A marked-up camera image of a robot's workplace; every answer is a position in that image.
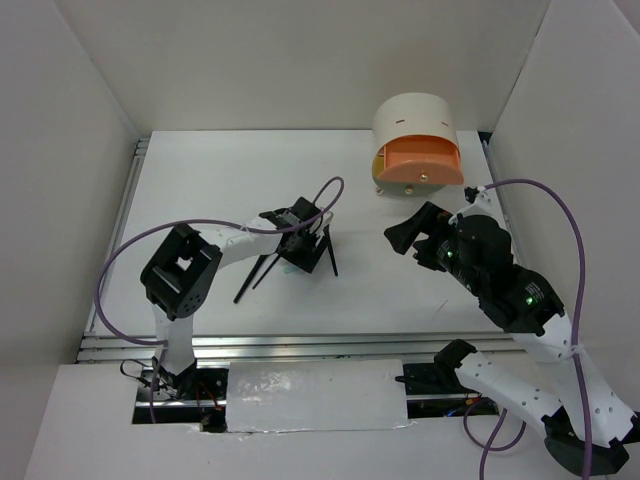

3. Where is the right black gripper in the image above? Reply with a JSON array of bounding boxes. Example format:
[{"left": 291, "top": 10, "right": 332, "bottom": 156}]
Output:
[{"left": 383, "top": 198, "right": 483, "bottom": 293}]

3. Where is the round cream drawer organizer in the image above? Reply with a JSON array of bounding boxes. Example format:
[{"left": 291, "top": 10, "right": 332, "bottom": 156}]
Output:
[{"left": 371, "top": 92, "right": 464, "bottom": 196}]

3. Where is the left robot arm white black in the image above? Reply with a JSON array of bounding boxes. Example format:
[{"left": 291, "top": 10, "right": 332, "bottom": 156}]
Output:
[{"left": 140, "top": 197, "right": 335, "bottom": 399}]

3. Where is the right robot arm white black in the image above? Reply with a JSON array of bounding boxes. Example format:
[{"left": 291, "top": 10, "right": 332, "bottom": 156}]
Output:
[{"left": 384, "top": 202, "right": 639, "bottom": 476}]

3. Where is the black round makeup brush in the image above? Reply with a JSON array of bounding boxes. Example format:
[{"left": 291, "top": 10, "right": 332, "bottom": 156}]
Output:
[{"left": 323, "top": 226, "right": 339, "bottom": 277}]

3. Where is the black fan makeup brush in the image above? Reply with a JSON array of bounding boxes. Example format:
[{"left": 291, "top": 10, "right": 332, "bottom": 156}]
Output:
[{"left": 233, "top": 255, "right": 269, "bottom": 304}]

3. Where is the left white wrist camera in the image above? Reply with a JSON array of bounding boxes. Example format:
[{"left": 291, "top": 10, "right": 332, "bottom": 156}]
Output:
[{"left": 317, "top": 212, "right": 334, "bottom": 232}]

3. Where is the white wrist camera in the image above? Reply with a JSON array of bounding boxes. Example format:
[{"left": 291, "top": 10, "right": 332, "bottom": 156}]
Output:
[
  {"left": 317, "top": 212, "right": 334, "bottom": 232},
  {"left": 461, "top": 186, "right": 492, "bottom": 217}
]

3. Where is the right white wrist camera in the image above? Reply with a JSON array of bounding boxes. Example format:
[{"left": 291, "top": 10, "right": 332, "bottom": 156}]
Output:
[{"left": 461, "top": 186, "right": 492, "bottom": 217}]

